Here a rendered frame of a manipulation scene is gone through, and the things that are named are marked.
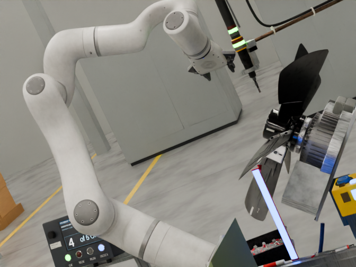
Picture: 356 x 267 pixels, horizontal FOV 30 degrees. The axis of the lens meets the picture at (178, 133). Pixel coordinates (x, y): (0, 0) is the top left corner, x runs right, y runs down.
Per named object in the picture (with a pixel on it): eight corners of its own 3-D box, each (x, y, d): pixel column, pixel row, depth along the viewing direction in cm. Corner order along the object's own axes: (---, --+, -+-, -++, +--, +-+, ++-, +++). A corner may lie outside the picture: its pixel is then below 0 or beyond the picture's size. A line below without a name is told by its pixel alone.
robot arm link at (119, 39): (102, 18, 208) (198, 9, 205) (100, 62, 201) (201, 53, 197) (95, 1, 200) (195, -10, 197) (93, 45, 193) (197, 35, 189)
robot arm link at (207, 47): (182, 59, 200) (187, 64, 203) (208, 49, 197) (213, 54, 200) (179, 37, 204) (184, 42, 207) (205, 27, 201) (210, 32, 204)
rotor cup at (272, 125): (296, 144, 257) (265, 133, 260) (308, 110, 251) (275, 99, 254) (289, 157, 244) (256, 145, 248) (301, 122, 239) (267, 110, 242)
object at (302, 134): (302, 146, 256) (297, 144, 257) (313, 113, 251) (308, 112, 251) (295, 159, 244) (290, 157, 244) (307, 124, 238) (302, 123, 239)
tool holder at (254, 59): (260, 64, 241) (250, 39, 239) (267, 64, 234) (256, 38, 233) (239, 74, 240) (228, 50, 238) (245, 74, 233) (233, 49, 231)
